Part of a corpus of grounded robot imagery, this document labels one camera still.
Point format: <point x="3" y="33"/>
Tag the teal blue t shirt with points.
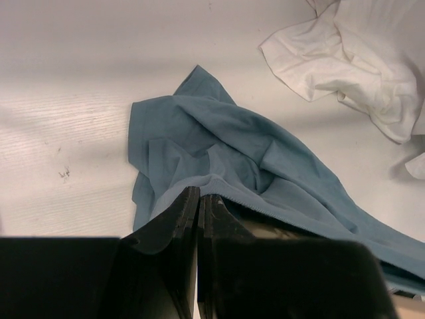
<point x="199" y="137"/>

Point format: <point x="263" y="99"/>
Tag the white t shirt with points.
<point x="369" y="53"/>

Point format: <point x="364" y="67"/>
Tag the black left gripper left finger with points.
<point x="147" y="274"/>

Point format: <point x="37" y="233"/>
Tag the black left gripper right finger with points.
<point x="243" y="276"/>

